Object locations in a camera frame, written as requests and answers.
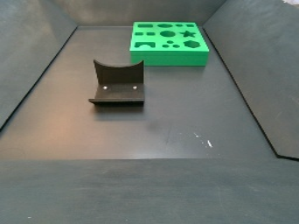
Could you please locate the black curved holder stand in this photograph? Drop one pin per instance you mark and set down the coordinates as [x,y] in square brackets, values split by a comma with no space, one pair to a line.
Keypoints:
[119,78]

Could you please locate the green shape sorter block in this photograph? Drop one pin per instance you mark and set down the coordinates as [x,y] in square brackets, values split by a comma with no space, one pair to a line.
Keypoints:
[169,44]

